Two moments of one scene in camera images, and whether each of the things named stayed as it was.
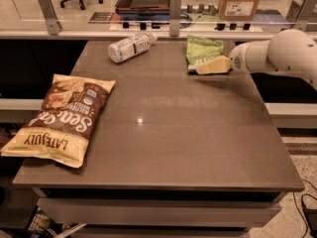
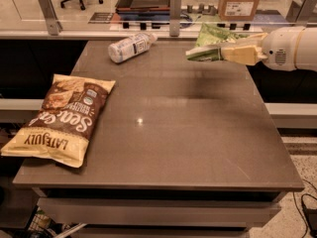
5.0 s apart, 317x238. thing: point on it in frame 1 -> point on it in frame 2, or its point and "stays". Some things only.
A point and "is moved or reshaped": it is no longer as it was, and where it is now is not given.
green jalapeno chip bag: x=200 y=50 is moved or reshaped
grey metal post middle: x=174 y=13 stays
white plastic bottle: x=130 y=47 stays
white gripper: x=236 y=61 -> x=278 y=49
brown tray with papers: x=145 y=2 stays
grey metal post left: x=53 y=26 stays
